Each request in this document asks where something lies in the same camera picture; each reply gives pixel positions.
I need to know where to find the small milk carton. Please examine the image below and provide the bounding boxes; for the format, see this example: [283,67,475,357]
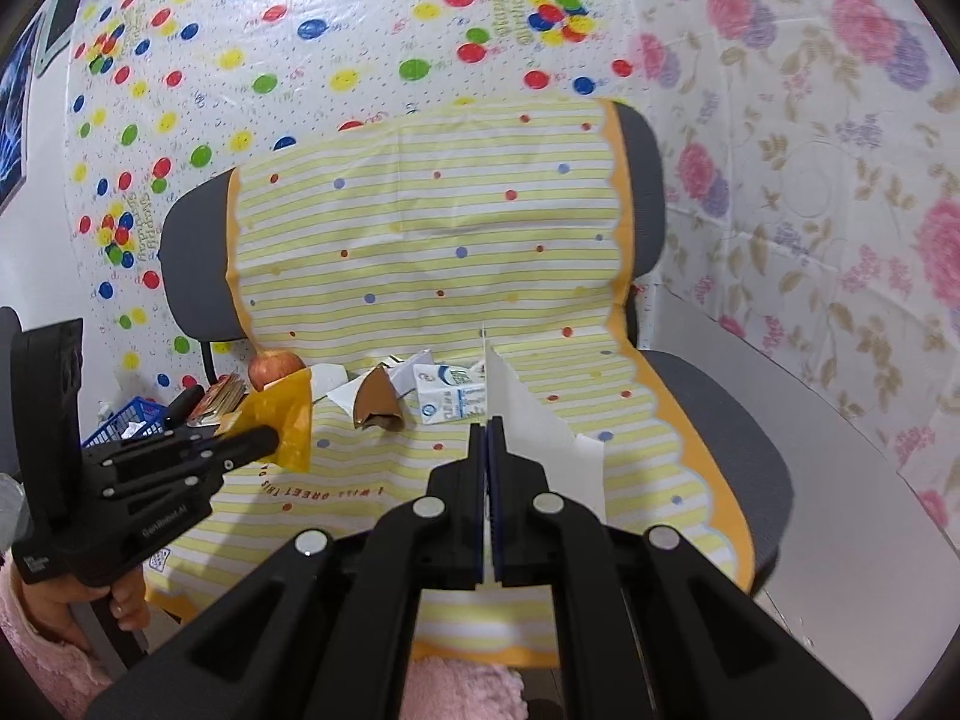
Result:
[412,361,490,427]

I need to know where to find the grey office chair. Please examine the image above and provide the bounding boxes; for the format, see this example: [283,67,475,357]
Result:
[90,99,794,683]

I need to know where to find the orange plastic packet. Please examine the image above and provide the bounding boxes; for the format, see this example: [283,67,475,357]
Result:
[236,367,314,473]

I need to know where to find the red apple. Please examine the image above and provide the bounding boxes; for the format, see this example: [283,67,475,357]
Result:
[249,349,307,391]

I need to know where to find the brown paper piece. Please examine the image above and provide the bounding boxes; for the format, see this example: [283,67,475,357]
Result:
[352,364,407,432]

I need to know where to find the pink fleece pants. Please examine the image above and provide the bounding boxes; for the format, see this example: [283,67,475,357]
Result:
[401,656,526,720]

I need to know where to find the dark blue wall poster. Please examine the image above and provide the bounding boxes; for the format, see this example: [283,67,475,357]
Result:
[0,0,83,215]

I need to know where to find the white crumpled paper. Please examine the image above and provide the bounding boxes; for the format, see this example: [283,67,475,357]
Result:
[328,349,436,421]

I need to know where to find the white paper card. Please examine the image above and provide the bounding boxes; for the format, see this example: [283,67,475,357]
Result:
[307,364,350,402]

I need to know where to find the floral print plastic sheet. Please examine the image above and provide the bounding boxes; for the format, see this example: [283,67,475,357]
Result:
[600,0,960,541]

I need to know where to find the yellow striped dotted cloth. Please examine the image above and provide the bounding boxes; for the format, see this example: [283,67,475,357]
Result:
[142,94,753,672]

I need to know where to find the blue plastic basket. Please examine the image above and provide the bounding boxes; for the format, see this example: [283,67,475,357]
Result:
[81,397,170,449]

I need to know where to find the white paper envelope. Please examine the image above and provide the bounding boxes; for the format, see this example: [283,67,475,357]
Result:
[480,322,607,587]

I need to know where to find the black handle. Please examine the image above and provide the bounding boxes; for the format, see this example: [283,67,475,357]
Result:
[161,385,205,428]

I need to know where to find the balloon print plastic sheet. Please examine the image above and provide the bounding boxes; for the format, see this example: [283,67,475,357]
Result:
[64,0,646,421]

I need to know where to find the person's left hand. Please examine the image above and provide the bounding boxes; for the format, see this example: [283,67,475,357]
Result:
[15,562,152,640]

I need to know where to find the red brown snack packet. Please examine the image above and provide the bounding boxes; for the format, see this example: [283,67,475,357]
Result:
[187,375,248,428]

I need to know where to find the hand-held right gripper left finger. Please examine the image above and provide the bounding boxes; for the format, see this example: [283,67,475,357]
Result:
[86,420,490,720]

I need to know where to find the person's left forearm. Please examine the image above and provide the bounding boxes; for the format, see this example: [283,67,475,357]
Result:
[0,547,113,720]

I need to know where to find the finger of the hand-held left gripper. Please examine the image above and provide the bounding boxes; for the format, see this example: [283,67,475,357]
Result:
[81,424,282,472]
[96,463,228,505]

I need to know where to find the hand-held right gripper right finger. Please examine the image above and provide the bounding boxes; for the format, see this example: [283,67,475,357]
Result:
[487,418,875,720]

